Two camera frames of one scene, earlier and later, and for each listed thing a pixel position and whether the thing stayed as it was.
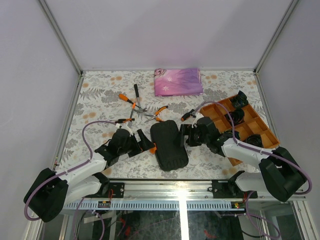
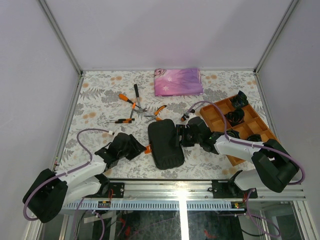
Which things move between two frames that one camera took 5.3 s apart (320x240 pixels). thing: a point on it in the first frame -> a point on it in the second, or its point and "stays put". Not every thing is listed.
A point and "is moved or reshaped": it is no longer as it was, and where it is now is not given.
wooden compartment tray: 252,125 stays put
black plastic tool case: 169,153 stays put
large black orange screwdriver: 187,115 is moved or reshaped
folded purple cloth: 184,81 stays put
